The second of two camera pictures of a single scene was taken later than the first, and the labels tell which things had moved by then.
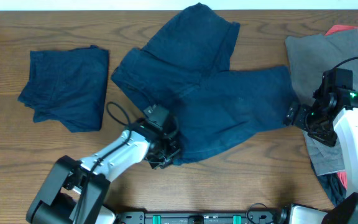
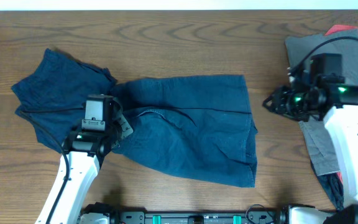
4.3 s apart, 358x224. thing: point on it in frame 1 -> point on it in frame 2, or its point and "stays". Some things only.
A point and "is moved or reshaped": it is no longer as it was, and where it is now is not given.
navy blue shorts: [184, 66] is moved or reshaped
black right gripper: [328, 137] -> [279, 97]
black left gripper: [175, 150] -> [127, 128]
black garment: [332, 185] stays
